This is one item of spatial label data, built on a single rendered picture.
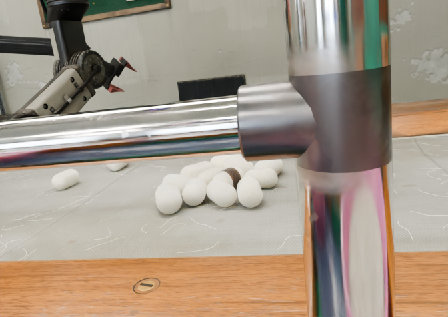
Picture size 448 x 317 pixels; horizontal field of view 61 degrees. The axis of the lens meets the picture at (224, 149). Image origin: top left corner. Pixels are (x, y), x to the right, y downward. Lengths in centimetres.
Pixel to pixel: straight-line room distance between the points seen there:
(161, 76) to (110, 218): 223
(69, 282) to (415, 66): 230
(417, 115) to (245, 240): 32
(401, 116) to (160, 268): 39
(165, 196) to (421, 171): 22
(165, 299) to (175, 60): 236
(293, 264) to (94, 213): 22
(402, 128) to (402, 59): 189
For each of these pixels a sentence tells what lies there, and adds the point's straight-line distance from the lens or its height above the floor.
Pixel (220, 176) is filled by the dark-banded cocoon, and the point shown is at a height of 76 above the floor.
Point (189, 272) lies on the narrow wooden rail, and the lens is 18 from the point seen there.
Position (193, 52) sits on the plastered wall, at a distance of 245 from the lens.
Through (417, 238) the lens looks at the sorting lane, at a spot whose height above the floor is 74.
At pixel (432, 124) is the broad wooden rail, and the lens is 51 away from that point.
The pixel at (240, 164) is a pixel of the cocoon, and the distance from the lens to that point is 36.
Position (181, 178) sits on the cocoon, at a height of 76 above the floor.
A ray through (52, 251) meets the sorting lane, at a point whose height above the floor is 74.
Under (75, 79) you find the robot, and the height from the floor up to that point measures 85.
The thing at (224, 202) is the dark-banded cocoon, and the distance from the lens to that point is 30.
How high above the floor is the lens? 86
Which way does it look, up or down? 13 degrees down
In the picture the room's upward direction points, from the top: 7 degrees counter-clockwise
